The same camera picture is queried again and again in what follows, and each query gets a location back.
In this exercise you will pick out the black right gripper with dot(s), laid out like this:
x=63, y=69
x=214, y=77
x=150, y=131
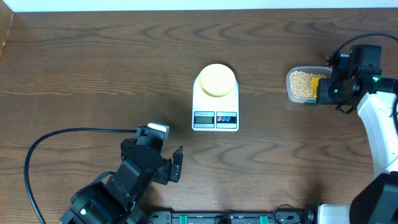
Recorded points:
x=323, y=96

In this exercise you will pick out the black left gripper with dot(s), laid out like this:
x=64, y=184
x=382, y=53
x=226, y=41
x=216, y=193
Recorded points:
x=163, y=173

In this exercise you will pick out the yellow measuring scoop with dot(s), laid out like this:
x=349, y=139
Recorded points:
x=314, y=84

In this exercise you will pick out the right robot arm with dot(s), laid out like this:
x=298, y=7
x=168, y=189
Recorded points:
x=356, y=81

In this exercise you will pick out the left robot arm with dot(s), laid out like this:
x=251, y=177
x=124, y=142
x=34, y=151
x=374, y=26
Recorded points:
x=113, y=196

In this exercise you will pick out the white digital kitchen scale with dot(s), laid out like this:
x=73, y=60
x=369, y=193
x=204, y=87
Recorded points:
x=210, y=113

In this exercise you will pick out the pale yellow bowl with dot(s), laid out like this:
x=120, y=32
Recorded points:
x=217, y=80

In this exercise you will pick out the clear plastic container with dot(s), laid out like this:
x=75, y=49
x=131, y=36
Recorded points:
x=326, y=71

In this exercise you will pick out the pile of soybeans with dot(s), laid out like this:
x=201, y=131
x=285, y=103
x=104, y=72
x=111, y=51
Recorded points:
x=300, y=83

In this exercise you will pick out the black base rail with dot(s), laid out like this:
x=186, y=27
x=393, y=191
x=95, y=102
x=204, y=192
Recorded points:
x=281, y=215

